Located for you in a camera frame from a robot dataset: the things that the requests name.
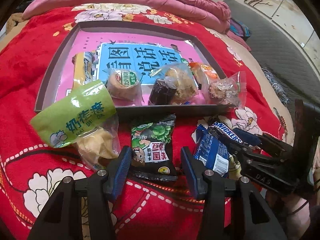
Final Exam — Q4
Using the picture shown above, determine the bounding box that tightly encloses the blue purple folded cloth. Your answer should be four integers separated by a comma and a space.
230, 18, 252, 41

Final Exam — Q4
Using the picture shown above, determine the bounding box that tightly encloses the round biscuit green label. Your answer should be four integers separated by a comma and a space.
106, 68, 143, 105

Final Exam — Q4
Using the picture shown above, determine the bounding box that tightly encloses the pink quilt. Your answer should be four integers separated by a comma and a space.
22, 0, 250, 49

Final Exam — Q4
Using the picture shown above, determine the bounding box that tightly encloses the clear bag brown pastry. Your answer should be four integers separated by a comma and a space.
153, 62, 199, 105

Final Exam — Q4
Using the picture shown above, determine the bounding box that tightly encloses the dark brown cake pack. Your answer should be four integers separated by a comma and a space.
148, 77, 177, 105

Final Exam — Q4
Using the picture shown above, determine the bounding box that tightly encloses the grey patterned cloth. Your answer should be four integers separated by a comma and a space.
261, 68, 290, 106

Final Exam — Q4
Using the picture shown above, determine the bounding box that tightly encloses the green pea snack pack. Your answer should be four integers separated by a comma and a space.
131, 114, 177, 183

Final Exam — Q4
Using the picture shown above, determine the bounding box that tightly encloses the black clothes pile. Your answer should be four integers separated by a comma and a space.
17, 0, 40, 8

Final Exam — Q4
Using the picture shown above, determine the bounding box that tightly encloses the pink and blue book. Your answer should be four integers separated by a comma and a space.
55, 31, 216, 106

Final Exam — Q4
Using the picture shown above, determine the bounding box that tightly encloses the orange bread snack pack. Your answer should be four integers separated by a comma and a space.
189, 62, 219, 90

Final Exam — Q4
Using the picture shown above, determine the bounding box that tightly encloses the brown knitted cloth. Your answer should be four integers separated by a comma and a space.
5, 12, 23, 34

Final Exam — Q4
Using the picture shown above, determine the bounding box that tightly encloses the grey padded headboard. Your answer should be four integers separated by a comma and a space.
223, 0, 319, 116

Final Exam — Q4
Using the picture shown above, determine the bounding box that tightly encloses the floral wall painting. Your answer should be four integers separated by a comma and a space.
244, 0, 319, 68

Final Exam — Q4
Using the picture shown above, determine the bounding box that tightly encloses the green milk candy bag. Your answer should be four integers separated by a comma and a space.
30, 80, 120, 170

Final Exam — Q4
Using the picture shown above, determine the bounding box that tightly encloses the snickers bar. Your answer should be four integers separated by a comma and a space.
209, 121, 243, 143

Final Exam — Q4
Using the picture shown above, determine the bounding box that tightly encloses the clear bag walnut snack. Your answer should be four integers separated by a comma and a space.
201, 71, 247, 108

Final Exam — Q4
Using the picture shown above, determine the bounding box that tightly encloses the yellow wafer snack pack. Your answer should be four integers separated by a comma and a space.
72, 50, 96, 89

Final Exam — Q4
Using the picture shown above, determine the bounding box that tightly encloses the grey shallow box tray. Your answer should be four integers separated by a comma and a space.
34, 21, 226, 113

